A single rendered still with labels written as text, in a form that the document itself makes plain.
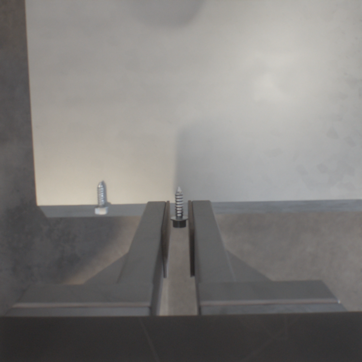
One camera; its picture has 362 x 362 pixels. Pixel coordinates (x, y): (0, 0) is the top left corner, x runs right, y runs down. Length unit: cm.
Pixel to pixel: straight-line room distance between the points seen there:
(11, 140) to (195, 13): 87
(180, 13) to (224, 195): 14
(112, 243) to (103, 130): 74
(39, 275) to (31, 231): 16
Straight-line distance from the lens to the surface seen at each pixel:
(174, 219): 15
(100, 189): 20
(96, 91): 21
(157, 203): 15
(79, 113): 22
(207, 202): 15
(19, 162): 101
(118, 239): 91
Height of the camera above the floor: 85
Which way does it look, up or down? 85 degrees down
